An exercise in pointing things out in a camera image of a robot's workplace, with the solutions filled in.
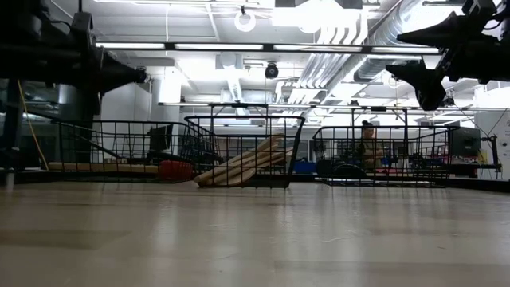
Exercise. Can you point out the blue storage bin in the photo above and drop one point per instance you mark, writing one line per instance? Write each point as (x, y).
(304, 166)

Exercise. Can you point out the silver ventilation duct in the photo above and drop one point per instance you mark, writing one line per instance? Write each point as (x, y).
(370, 69)

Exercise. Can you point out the wooden salad fork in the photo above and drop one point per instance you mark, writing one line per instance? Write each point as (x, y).
(271, 150)

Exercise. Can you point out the person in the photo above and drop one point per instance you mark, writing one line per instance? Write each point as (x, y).
(368, 149)

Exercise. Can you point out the black nylon turner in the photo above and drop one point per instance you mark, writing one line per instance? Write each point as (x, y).
(175, 156)

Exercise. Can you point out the long overhead light bar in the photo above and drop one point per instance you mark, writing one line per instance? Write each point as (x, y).
(219, 46)

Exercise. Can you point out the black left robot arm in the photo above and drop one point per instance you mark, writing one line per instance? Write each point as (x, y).
(24, 61)

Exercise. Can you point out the black hanging spotlight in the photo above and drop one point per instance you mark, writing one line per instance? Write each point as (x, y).
(271, 71)
(142, 75)

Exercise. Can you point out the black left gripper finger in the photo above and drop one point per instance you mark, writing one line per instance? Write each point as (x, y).
(117, 73)

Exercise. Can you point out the white background machine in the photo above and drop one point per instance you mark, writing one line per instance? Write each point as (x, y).
(498, 151)

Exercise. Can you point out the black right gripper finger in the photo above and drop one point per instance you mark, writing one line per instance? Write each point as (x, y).
(438, 32)
(428, 81)

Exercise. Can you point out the dark background monitor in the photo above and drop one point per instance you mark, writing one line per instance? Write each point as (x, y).
(466, 141)
(159, 137)

